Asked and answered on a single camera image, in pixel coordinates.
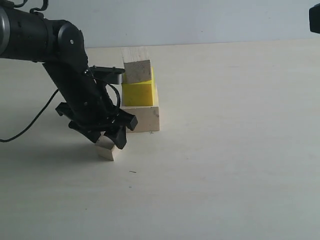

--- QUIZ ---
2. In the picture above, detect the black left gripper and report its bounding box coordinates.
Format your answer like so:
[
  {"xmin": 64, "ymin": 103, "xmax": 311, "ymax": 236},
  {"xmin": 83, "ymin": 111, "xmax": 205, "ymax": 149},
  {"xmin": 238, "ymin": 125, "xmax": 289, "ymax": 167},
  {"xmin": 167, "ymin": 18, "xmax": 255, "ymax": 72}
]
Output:
[{"xmin": 55, "ymin": 92, "xmax": 138, "ymax": 150}]

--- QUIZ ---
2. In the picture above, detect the small wooden cube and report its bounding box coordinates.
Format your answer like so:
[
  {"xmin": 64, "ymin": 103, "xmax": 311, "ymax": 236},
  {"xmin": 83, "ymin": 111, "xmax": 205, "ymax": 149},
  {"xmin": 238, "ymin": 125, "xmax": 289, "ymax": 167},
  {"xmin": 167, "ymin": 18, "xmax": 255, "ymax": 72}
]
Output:
[{"xmin": 95, "ymin": 135, "xmax": 121, "ymax": 162}]

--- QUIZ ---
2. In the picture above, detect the large pale wooden cube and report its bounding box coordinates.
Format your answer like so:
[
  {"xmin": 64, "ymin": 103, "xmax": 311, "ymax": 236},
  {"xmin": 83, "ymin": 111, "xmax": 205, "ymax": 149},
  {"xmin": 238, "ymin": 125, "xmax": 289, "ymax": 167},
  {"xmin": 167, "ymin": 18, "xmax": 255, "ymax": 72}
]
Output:
[{"xmin": 120, "ymin": 83, "xmax": 161, "ymax": 134}]

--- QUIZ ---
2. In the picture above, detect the yellow cube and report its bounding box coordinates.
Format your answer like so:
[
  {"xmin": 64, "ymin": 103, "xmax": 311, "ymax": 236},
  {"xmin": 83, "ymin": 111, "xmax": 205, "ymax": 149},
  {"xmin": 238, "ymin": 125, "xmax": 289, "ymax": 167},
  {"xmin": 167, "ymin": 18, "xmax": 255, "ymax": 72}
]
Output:
[{"xmin": 121, "ymin": 67, "xmax": 159, "ymax": 107}]

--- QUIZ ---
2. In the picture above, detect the medium wooden cube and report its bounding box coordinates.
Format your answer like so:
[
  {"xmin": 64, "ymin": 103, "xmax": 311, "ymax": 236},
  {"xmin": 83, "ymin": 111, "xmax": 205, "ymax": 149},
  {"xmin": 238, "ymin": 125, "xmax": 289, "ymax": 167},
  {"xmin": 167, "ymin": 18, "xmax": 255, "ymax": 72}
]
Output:
[{"xmin": 121, "ymin": 46, "xmax": 152, "ymax": 84}]

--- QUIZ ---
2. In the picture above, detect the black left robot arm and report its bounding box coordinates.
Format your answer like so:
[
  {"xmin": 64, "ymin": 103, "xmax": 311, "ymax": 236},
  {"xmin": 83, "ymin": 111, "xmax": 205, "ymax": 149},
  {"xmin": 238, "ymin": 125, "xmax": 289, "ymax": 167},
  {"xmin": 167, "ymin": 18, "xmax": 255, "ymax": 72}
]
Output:
[{"xmin": 0, "ymin": 0, "xmax": 138, "ymax": 149}]

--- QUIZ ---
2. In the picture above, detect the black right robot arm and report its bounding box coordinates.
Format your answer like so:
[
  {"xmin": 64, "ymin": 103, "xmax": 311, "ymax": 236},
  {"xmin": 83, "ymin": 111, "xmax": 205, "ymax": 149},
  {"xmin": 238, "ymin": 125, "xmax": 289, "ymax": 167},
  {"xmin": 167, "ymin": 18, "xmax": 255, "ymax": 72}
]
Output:
[{"xmin": 308, "ymin": 3, "xmax": 320, "ymax": 34}]

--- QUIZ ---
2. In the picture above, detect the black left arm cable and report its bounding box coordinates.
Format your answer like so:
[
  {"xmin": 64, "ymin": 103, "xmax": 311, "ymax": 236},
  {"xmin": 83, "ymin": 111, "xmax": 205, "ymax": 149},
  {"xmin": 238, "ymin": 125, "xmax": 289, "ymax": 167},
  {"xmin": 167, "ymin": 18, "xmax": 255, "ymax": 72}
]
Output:
[{"xmin": 0, "ymin": 82, "xmax": 121, "ymax": 143}]

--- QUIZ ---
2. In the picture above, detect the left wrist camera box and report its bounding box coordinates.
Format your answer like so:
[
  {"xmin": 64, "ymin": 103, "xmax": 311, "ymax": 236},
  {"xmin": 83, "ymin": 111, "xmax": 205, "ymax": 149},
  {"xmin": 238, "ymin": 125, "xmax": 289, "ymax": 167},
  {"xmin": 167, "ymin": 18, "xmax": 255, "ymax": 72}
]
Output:
[{"xmin": 89, "ymin": 65, "xmax": 125, "ymax": 85}]

